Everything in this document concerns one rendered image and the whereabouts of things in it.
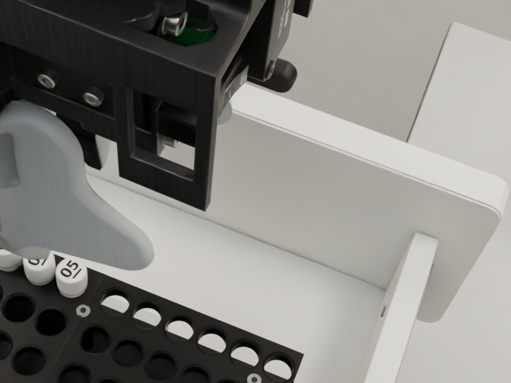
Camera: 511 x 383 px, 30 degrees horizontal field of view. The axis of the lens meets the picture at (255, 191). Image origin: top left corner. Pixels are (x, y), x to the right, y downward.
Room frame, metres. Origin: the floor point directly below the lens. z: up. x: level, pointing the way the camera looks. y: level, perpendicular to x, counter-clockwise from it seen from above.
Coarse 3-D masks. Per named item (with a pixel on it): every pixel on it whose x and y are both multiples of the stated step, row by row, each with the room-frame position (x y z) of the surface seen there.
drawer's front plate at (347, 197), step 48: (240, 96) 0.27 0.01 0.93; (240, 144) 0.26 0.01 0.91; (288, 144) 0.25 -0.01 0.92; (336, 144) 0.25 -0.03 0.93; (384, 144) 0.25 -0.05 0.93; (144, 192) 0.26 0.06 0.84; (240, 192) 0.25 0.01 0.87; (288, 192) 0.25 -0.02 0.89; (336, 192) 0.25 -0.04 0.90; (384, 192) 0.24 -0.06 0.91; (432, 192) 0.24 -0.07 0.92; (480, 192) 0.24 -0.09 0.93; (288, 240) 0.25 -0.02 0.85; (336, 240) 0.24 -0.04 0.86; (384, 240) 0.24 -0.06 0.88; (480, 240) 0.23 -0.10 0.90; (384, 288) 0.24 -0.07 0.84; (432, 288) 0.23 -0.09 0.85
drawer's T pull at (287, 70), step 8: (280, 64) 0.30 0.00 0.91; (288, 64) 0.30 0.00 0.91; (272, 72) 0.30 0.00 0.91; (280, 72) 0.30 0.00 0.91; (288, 72) 0.30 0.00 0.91; (296, 72) 0.30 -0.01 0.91; (248, 80) 0.30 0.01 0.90; (256, 80) 0.30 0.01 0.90; (272, 80) 0.30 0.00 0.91; (280, 80) 0.30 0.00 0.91; (288, 80) 0.30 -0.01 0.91; (272, 88) 0.30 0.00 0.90; (280, 88) 0.30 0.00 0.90; (288, 88) 0.30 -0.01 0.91
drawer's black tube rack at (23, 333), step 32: (0, 288) 0.17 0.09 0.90; (96, 288) 0.18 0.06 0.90; (0, 320) 0.15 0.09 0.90; (32, 320) 0.16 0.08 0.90; (96, 320) 0.16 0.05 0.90; (0, 352) 0.15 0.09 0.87; (32, 352) 0.15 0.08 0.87; (64, 352) 0.15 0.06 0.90; (96, 352) 0.16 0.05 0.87; (128, 352) 0.16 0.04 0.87; (160, 352) 0.15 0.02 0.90
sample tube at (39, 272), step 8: (48, 256) 0.18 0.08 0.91; (24, 264) 0.17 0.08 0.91; (32, 264) 0.17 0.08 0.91; (40, 264) 0.17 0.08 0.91; (48, 264) 0.18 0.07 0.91; (32, 272) 0.17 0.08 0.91; (40, 272) 0.17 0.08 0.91; (48, 272) 0.17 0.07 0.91; (32, 280) 0.17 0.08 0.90; (40, 280) 0.17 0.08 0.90; (48, 280) 0.17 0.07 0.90
